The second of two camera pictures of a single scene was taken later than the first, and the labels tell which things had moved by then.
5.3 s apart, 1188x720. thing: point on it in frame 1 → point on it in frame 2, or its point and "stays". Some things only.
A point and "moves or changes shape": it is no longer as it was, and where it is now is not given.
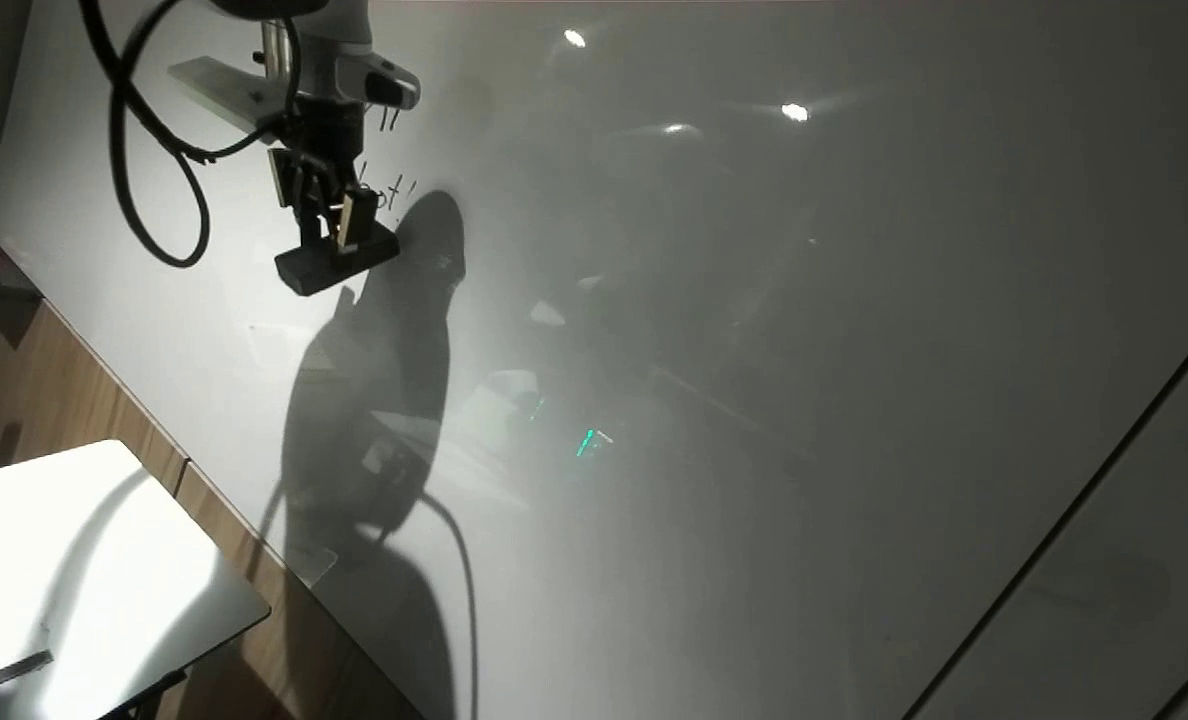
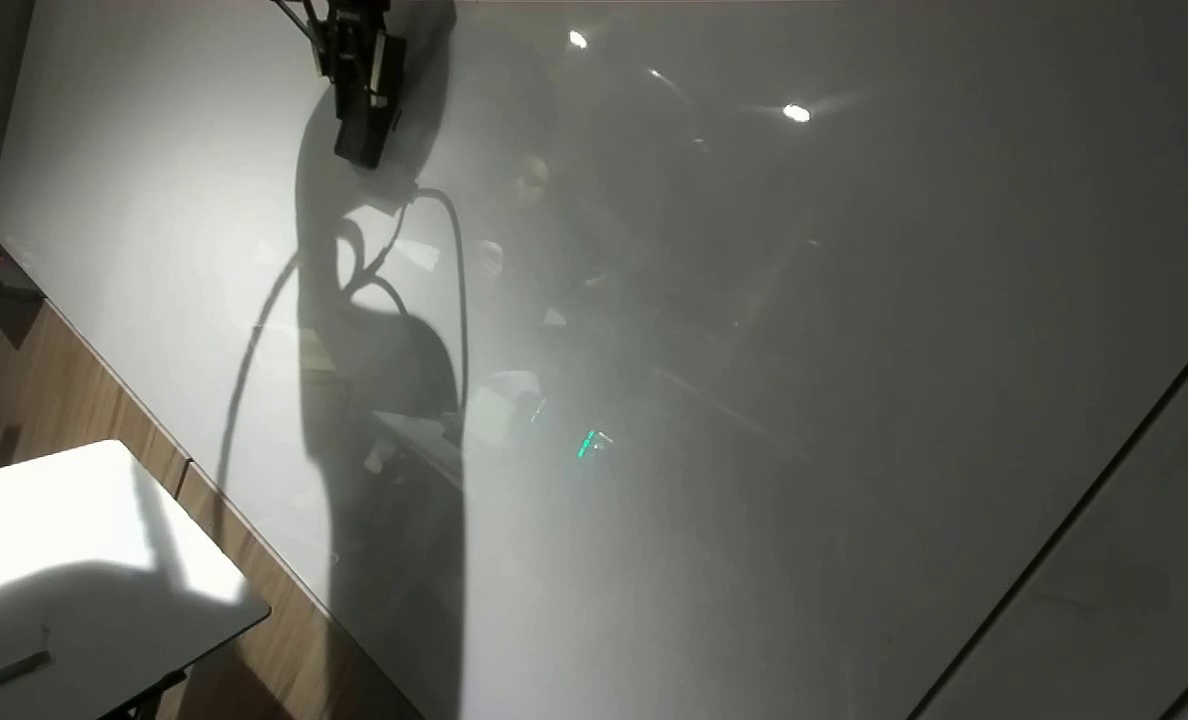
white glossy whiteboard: (740, 357) stays
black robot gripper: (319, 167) → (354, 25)
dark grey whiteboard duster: (327, 262) moves or changes shape
